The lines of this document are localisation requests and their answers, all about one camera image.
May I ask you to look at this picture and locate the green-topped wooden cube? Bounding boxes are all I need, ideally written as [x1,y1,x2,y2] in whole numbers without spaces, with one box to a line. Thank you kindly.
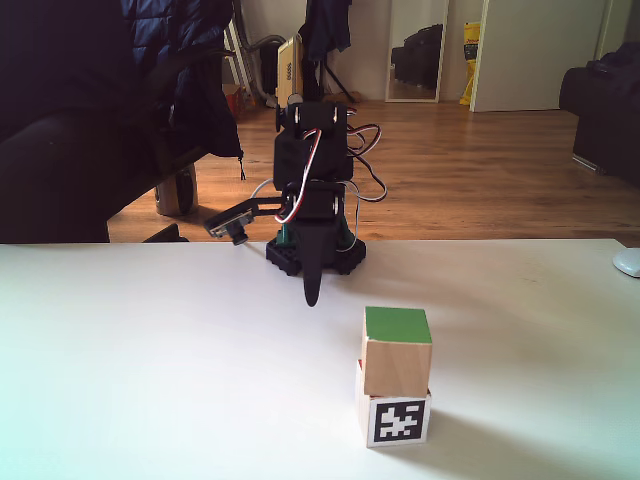
[360,305,434,398]

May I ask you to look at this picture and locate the red-topped wooden marker cube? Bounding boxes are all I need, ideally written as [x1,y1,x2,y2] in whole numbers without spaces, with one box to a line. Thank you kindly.
[354,358,434,450]

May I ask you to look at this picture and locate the cream panel heater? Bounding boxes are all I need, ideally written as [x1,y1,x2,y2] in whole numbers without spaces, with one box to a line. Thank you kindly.
[276,35,302,110]

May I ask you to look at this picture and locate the orange cardboard box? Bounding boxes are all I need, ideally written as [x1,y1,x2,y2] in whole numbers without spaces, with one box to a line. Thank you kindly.
[223,83,257,120]

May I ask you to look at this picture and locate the black vacuum cleaner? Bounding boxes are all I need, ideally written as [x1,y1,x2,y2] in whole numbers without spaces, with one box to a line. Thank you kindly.
[243,33,287,109]

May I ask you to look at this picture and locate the shiny metal cylinder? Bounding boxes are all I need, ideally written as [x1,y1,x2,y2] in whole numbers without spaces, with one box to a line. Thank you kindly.
[154,167,199,217]

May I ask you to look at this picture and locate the dark clothes on stand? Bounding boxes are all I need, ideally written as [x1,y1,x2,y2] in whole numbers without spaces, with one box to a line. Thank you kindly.
[298,0,361,105]

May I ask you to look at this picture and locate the yellow bag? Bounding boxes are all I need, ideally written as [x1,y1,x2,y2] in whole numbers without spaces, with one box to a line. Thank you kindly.
[459,22,484,106]

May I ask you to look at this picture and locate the dark blue puffy jacket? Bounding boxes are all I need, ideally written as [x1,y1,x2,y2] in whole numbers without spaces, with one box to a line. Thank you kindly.
[119,0,246,181]

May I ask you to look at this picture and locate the person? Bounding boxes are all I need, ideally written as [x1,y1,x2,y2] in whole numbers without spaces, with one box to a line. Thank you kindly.
[0,0,166,244]

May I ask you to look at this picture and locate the white door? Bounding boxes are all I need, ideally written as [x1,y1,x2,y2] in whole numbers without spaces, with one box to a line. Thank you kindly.
[468,0,614,114]

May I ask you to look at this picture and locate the black sofa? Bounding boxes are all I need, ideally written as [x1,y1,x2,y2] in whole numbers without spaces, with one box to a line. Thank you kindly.
[558,42,640,189]

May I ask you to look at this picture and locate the white computer mouse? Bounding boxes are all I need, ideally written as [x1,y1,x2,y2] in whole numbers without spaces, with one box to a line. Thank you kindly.
[612,248,640,279]

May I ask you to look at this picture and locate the red white black servo cable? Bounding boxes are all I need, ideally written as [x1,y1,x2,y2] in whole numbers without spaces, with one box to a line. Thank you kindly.
[273,127,326,225]

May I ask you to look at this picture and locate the black gripper-mounted camera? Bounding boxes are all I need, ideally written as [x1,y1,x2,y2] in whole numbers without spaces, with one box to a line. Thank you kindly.
[206,196,287,247]

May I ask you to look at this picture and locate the white framed wall mirror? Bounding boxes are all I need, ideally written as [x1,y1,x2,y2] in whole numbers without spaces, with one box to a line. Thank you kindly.
[384,0,450,105]

